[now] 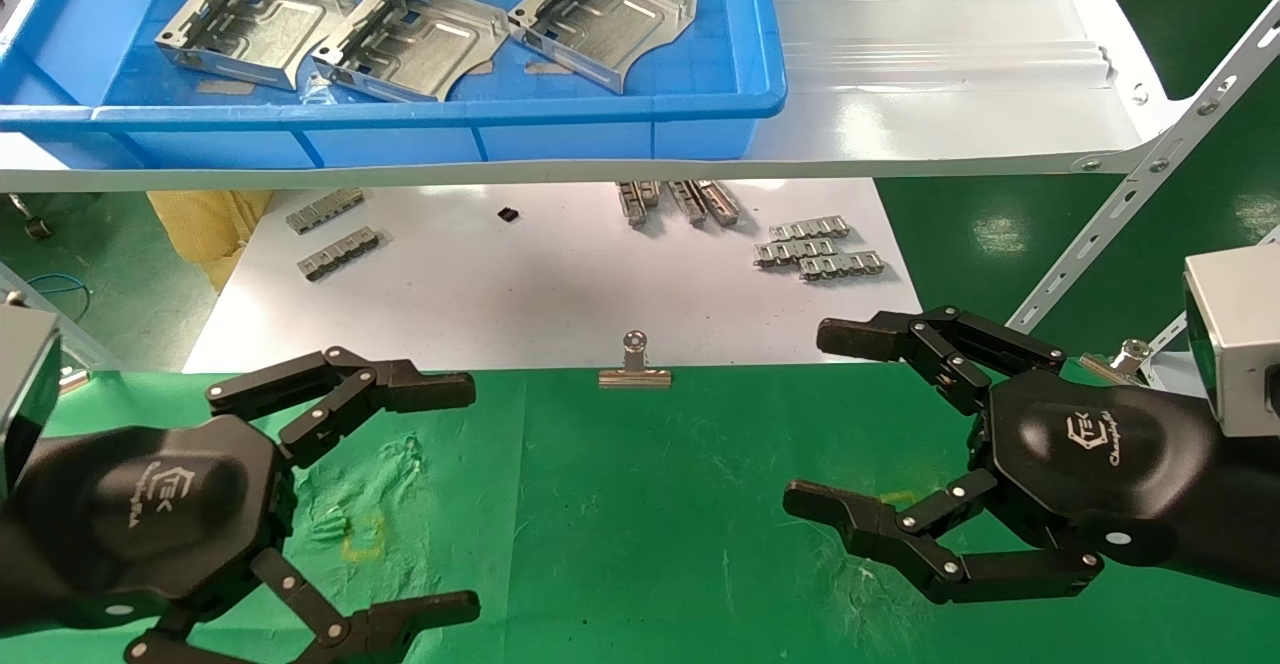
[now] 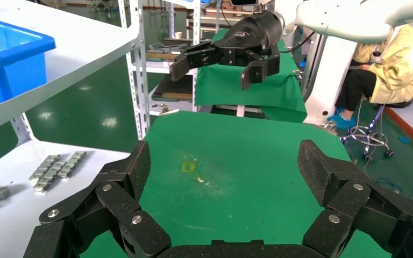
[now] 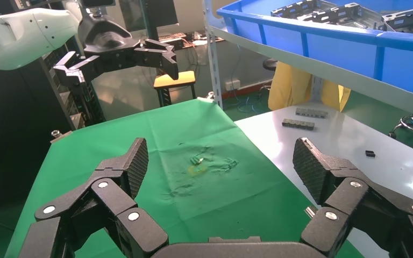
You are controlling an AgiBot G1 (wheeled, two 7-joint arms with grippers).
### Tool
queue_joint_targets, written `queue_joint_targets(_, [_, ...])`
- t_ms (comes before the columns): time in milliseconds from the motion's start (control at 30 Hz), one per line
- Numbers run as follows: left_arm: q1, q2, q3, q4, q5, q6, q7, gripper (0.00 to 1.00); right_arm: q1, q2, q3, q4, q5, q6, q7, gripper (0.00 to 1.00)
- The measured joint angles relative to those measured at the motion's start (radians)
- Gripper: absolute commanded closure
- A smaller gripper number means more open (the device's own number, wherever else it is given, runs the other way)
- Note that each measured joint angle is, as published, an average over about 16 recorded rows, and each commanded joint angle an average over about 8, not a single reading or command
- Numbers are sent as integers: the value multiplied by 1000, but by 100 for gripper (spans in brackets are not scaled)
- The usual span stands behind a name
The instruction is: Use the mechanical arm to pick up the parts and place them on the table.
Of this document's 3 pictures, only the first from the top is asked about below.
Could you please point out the green table cloth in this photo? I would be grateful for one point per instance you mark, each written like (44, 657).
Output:
(650, 524)

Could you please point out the white perforated shelf upright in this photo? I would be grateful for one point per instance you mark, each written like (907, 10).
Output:
(1130, 199)

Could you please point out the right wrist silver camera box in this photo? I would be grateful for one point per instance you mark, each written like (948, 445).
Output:
(1240, 344)

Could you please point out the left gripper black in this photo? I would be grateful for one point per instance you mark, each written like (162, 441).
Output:
(150, 514)

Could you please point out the tan tape strip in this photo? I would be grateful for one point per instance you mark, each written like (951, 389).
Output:
(550, 68)
(225, 86)

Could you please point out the blue plastic bin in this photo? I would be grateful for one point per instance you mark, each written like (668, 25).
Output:
(600, 134)

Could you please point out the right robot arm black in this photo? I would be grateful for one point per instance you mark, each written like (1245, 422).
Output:
(1255, 514)

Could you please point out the white metal shelf board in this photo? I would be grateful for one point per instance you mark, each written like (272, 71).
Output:
(950, 74)

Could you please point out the black caster wheel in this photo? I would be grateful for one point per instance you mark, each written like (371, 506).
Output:
(38, 228)

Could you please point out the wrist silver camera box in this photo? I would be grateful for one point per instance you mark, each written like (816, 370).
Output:
(25, 394)
(1240, 344)

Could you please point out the silver sheet metal bracket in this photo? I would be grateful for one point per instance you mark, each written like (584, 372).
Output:
(420, 44)
(270, 29)
(610, 24)

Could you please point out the silver binder clip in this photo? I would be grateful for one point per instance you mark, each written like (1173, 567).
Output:
(1130, 354)
(635, 376)
(72, 379)

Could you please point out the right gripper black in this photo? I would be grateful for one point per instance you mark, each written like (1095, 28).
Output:
(1100, 454)

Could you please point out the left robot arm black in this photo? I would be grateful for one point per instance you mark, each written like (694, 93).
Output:
(15, 574)

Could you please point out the clear plastic scrap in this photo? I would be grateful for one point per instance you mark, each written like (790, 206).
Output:
(318, 92)

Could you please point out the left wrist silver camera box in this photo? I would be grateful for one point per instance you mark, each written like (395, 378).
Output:
(25, 394)

